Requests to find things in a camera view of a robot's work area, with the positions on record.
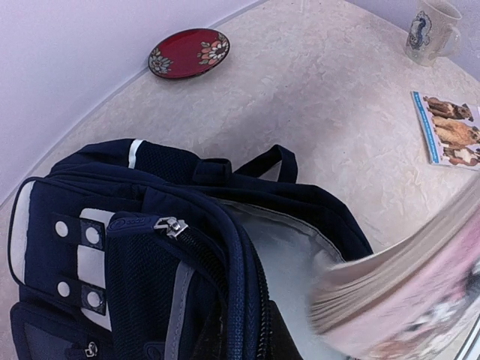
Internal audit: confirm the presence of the pink magazine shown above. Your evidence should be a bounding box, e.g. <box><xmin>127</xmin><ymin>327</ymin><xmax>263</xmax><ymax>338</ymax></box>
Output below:
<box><xmin>308</xmin><ymin>179</ymin><xmax>479</xmax><ymax>359</ymax></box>

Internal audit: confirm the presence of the navy blue backpack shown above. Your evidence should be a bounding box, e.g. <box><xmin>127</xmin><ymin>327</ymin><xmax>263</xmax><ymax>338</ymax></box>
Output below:
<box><xmin>8</xmin><ymin>139</ymin><xmax>372</xmax><ymax>359</ymax></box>

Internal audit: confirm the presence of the red floral round dish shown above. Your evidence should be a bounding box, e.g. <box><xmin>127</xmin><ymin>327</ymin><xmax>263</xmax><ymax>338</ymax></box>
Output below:
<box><xmin>148</xmin><ymin>28</ymin><xmax>231</xmax><ymax>80</ymax></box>

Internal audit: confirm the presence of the beige ceramic mug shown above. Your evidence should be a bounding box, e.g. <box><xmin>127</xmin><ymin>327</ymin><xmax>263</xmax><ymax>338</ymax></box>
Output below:
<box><xmin>404</xmin><ymin>1</ymin><xmax>462</xmax><ymax>67</ymax></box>

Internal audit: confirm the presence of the dog cover booklet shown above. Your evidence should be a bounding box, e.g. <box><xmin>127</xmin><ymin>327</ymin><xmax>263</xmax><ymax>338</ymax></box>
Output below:
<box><xmin>412</xmin><ymin>91</ymin><xmax>479</xmax><ymax>171</ymax></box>

